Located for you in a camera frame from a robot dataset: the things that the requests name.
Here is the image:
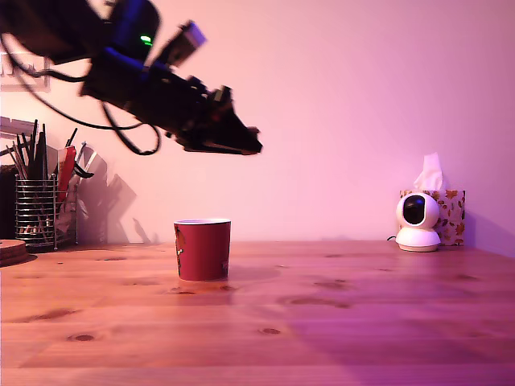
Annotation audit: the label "leaf print tissue box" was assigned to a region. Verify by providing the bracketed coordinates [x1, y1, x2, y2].
[399, 190, 467, 247]

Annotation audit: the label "dark box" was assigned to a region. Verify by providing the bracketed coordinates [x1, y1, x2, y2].
[0, 165, 17, 241]

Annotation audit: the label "wire utensil rack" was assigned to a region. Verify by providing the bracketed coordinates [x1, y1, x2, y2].
[14, 179, 78, 253]

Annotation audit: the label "brown chopstick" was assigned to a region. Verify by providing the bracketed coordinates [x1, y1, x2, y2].
[5, 145, 27, 181]

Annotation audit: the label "red utensil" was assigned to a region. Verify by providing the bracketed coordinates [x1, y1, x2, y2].
[57, 146, 77, 204]

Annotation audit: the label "long thin black cable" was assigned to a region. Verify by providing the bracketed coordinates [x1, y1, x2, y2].
[0, 31, 160, 132]

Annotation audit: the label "black chopstick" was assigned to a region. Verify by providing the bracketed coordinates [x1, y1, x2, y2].
[27, 119, 39, 170]

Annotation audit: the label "white tissue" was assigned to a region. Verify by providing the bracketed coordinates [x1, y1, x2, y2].
[413, 152, 444, 191]

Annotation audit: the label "short thick black cable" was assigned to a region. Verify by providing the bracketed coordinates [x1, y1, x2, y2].
[100, 100, 162, 157]

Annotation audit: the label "black spatula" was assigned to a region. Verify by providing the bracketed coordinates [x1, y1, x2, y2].
[35, 123, 49, 182]

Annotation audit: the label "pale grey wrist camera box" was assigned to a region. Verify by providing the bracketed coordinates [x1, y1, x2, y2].
[163, 20, 208, 68]

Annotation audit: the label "small white round camera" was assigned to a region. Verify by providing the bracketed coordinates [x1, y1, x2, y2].
[395, 192, 441, 253]

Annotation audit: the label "metal tongs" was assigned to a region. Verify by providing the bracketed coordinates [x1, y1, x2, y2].
[74, 141, 97, 181]

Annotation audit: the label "white wall rail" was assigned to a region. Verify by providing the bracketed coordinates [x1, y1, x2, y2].
[0, 117, 37, 140]

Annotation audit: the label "round cork trivet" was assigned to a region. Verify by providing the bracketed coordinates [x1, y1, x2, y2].
[0, 239, 28, 269]

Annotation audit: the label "white wall switch plate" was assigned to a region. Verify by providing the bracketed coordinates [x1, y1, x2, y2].
[0, 54, 52, 93]

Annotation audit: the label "red coffee cup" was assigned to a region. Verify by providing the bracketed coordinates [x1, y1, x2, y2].
[173, 218, 233, 282]

